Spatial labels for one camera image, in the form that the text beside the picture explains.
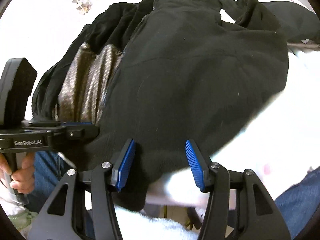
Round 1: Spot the black fleece jacket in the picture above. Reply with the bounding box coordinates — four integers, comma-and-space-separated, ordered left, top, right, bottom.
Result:
31, 0, 290, 212

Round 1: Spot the person's left hand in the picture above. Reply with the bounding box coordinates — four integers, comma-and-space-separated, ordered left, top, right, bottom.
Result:
1, 152, 35, 194

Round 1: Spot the blue jeans leg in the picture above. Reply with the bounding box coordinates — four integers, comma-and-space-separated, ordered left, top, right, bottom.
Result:
29, 151, 319, 239

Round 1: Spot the white small shelf rack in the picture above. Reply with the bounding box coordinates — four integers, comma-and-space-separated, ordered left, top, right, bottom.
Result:
71, 0, 92, 15

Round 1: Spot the black garment on bed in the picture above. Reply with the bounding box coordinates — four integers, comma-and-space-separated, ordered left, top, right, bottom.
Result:
263, 1, 319, 44

